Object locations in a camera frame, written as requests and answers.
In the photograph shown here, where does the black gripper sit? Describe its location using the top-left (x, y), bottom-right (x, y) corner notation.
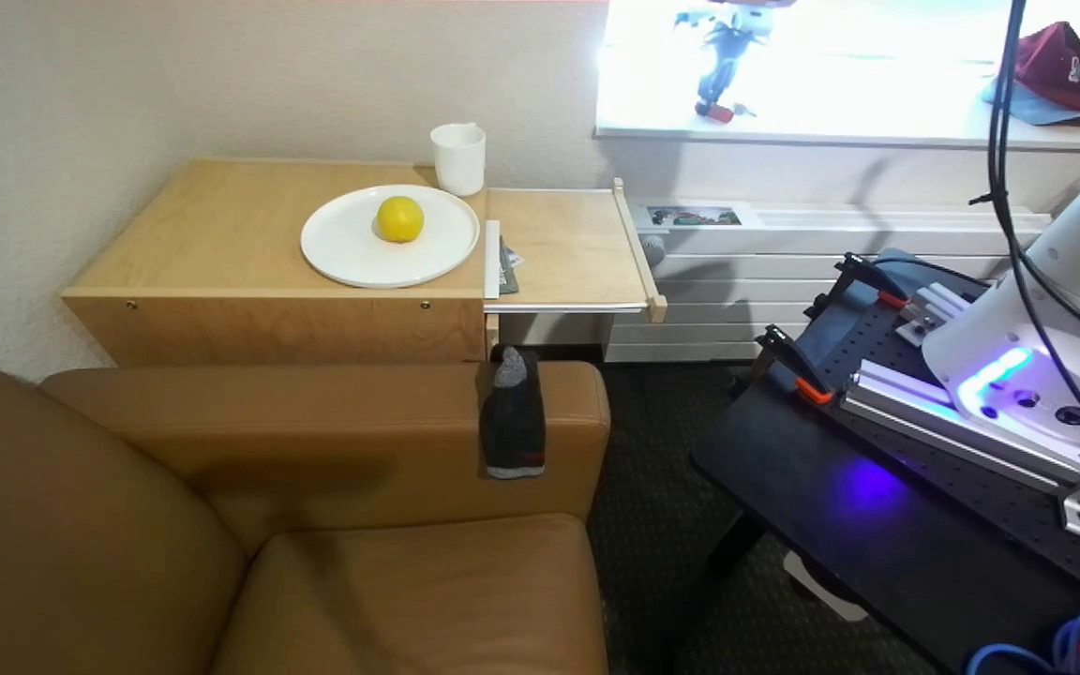
top-left (671, 0), bottom-right (800, 112)

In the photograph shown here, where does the white windowsill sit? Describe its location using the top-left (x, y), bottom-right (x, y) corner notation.
top-left (592, 0), bottom-right (1080, 157)

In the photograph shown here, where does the colourful sticker on air conditioner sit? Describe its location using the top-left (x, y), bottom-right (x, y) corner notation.
top-left (643, 203), bottom-right (746, 232)

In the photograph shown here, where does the wooden pull-out shelf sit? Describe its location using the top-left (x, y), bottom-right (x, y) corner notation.
top-left (481, 177), bottom-right (671, 327)

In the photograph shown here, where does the orange and black bar clamp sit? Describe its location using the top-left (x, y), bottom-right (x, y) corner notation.
top-left (833, 252), bottom-right (928, 322)
top-left (757, 322), bottom-right (845, 412)

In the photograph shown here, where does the white mug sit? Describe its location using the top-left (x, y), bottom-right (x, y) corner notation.
top-left (428, 119), bottom-right (491, 200)

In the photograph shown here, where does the red baseball cap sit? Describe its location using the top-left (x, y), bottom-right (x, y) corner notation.
top-left (992, 20), bottom-right (1080, 129)

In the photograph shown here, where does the yellow lemon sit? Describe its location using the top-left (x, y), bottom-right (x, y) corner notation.
top-left (372, 193), bottom-right (428, 249)

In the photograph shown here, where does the white round plate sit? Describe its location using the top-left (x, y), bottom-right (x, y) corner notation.
top-left (295, 183), bottom-right (483, 294)

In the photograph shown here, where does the black robot table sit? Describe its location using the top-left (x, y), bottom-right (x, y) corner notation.
top-left (667, 257), bottom-right (1080, 675)

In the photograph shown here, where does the white flat floor object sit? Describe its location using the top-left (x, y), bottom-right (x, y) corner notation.
top-left (781, 547), bottom-right (871, 625)

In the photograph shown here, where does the wooden side table cabinet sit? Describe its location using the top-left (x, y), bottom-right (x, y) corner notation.
top-left (60, 154), bottom-right (497, 369)

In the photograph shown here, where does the brown leather armchair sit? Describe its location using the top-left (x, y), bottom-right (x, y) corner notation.
top-left (0, 340), bottom-right (616, 675)

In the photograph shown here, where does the white wall air conditioner unit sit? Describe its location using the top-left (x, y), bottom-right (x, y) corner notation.
top-left (598, 200), bottom-right (1058, 369)

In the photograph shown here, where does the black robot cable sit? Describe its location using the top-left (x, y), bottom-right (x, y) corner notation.
top-left (968, 0), bottom-right (1080, 459)

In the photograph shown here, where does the aluminium mounting rail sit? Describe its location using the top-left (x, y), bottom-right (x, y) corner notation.
top-left (837, 354), bottom-right (1080, 547)

